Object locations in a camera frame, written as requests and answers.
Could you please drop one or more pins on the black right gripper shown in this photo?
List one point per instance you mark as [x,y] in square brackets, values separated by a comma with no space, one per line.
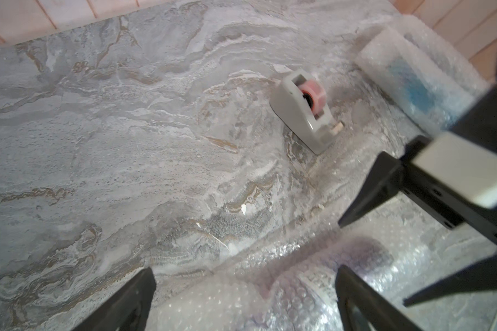
[387,176]

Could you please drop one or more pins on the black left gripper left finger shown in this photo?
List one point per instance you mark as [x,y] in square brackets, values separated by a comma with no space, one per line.
[127,309]

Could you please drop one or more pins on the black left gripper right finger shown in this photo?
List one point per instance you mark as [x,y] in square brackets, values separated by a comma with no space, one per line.
[362,308]

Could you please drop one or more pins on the dark purple bottle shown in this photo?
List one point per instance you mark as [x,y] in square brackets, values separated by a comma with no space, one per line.
[303,297]

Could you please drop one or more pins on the blue bottle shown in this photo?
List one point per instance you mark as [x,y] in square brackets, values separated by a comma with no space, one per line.
[418,87]

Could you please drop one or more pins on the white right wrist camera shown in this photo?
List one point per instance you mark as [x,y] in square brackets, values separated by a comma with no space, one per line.
[465,168]

